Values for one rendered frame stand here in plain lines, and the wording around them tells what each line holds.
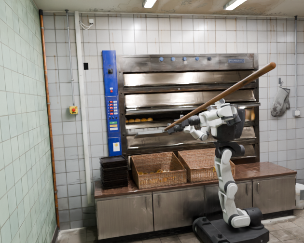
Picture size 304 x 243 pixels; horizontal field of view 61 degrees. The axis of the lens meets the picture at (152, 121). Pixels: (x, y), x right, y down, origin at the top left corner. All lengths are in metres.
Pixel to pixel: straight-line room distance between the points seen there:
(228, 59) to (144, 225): 2.35
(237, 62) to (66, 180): 2.68
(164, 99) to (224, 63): 0.96
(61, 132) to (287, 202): 2.87
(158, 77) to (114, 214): 1.69
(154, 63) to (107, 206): 1.78
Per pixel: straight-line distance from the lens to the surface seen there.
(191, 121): 2.26
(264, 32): 4.04
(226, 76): 3.65
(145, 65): 3.31
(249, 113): 3.97
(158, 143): 3.32
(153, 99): 3.29
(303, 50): 4.38
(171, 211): 3.02
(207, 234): 2.85
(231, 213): 2.87
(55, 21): 3.36
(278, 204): 3.63
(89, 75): 3.22
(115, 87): 3.19
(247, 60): 3.84
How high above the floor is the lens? 1.54
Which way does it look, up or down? 5 degrees down
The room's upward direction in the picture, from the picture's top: 3 degrees counter-clockwise
